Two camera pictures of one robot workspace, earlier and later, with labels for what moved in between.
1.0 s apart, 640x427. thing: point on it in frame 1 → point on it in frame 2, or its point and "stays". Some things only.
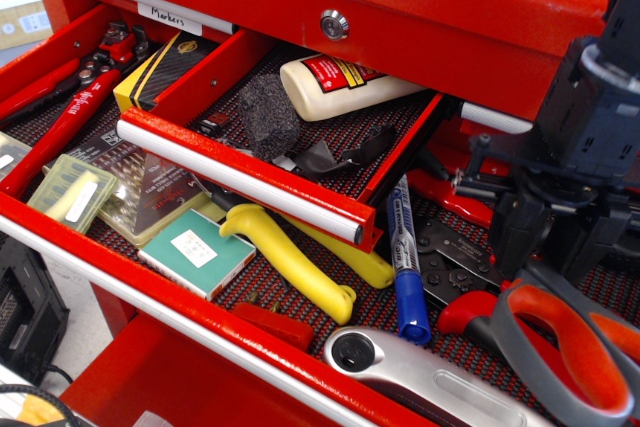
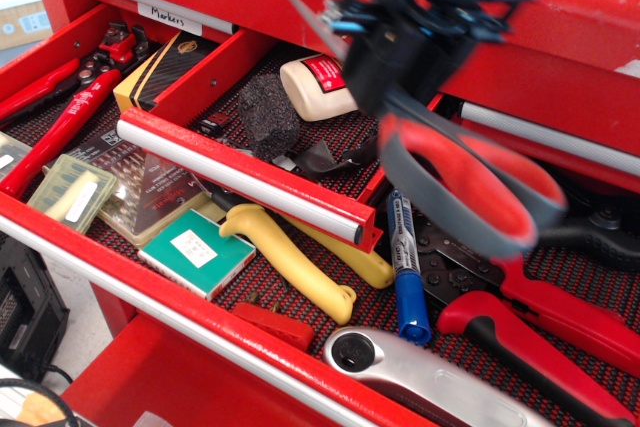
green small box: [193, 252] stays
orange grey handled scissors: [582, 369] → [489, 186]
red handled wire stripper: [77, 87] stays
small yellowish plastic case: [72, 193] stays
